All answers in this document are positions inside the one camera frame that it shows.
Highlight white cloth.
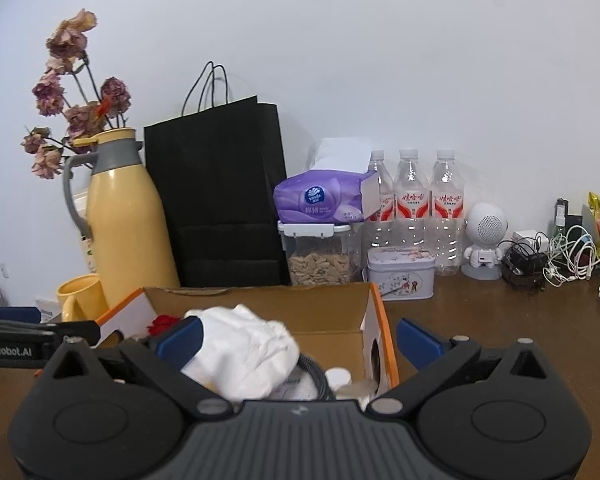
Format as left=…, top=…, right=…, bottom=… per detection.
left=181, top=304, right=300, bottom=403

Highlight white round jar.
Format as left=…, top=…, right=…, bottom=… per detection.
left=324, top=367, right=352, bottom=392

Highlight red flower ornament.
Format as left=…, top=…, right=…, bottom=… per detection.
left=147, top=314, right=181, bottom=337

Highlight yellow mug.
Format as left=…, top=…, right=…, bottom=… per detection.
left=56, top=274, right=109, bottom=322

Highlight white decorated tin box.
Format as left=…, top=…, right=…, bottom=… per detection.
left=363, top=247, right=436, bottom=301

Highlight orange white cardboard box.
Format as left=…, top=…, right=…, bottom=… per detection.
left=97, top=282, right=400, bottom=393

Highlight yellow thermos jug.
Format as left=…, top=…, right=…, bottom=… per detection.
left=62, top=128, right=180, bottom=307

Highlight white milk carton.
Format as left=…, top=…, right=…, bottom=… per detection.
left=72, top=188, right=96, bottom=273

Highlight white small box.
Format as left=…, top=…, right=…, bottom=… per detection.
left=268, top=375, right=317, bottom=402

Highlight left water bottle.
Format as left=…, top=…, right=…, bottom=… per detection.
left=363, top=150, right=396, bottom=250

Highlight water bottle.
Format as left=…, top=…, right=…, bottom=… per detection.
left=430, top=148, right=465, bottom=276
left=363, top=150, right=396, bottom=250
left=393, top=148, right=430, bottom=247

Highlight white robot figure speaker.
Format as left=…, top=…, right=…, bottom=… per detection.
left=460, top=203, right=508, bottom=281

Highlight clear container with seeds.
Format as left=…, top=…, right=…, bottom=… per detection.
left=277, top=222, right=362, bottom=286

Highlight right water bottle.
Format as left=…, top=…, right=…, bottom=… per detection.
left=430, top=148, right=465, bottom=276

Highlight middle water bottle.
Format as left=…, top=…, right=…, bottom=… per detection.
left=393, top=148, right=430, bottom=247

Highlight purple tissue pack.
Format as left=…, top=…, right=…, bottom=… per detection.
left=273, top=138, right=381, bottom=224

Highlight black paper shopping bag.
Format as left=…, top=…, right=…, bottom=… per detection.
left=142, top=60, right=293, bottom=290

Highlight dried pink flower bouquet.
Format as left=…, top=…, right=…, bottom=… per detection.
left=20, top=9, right=132, bottom=180

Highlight black coiled cable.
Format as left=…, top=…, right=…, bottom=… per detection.
left=296, top=351, right=336, bottom=402

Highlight tangled cables and chargers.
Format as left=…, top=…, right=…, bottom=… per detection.
left=496, top=198, right=600, bottom=290

